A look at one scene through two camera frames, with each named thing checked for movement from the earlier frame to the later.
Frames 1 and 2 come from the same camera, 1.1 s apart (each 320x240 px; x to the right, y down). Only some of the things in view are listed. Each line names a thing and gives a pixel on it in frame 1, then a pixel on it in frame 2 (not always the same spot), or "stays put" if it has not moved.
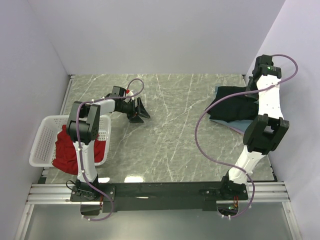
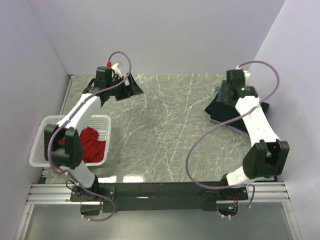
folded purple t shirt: (240, 131) stays put
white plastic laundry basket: (43, 151) stays put
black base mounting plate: (134, 198) stays put
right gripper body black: (251, 85) to (224, 88)
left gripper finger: (141, 110) to (137, 89)
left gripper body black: (129, 108) to (123, 91)
